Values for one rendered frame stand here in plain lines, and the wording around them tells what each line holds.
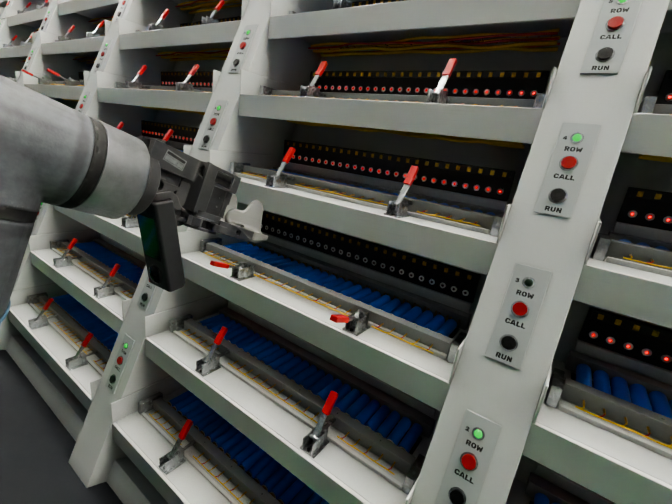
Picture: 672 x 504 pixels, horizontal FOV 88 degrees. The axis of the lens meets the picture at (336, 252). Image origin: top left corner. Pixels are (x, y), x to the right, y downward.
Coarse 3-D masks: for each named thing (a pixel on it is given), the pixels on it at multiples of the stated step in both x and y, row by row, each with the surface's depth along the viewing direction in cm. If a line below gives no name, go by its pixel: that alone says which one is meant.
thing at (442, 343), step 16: (224, 256) 75; (240, 256) 73; (272, 272) 68; (288, 272) 68; (304, 288) 63; (320, 288) 62; (320, 304) 60; (336, 304) 60; (352, 304) 58; (368, 320) 57; (384, 320) 55; (400, 320) 54; (416, 336) 52; (432, 336) 51; (432, 352) 49; (448, 352) 50
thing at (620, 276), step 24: (648, 192) 51; (624, 216) 53; (648, 216) 51; (600, 240) 43; (624, 240) 49; (648, 240) 49; (600, 264) 41; (624, 264) 42; (648, 264) 41; (576, 288) 41; (600, 288) 40; (624, 288) 38; (648, 288) 37; (624, 312) 39; (648, 312) 38
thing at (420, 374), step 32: (192, 256) 76; (320, 256) 77; (224, 288) 68; (256, 288) 64; (416, 288) 65; (288, 320) 59; (320, 320) 56; (352, 352) 52; (384, 352) 49; (416, 352) 50; (416, 384) 47; (448, 384) 44
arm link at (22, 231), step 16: (0, 208) 26; (0, 224) 27; (16, 224) 28; (32, 224) 30; (0, 240) 27; (16, 240) 28; (0, 256) 27; (16, 256) 29; (0, 272) 27; (16, 272) 29; (0, 288) 28; (0, 304) 28; (0, 320) 29
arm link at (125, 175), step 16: (112, 128) 33; (112, 144) 32; (128, 144) 34; (144, 144) 36; (112, 160) 32; (128, 160) 33; (144, 160) 35; (112, 176) 32; (128, 176) 33; (144, 176) 34; (96, 192) 32; (112, 192) 33; (128, 192) 34; (80, 208) 33; (96, 208) 33; (112, 208) 34; (128, 208) 35
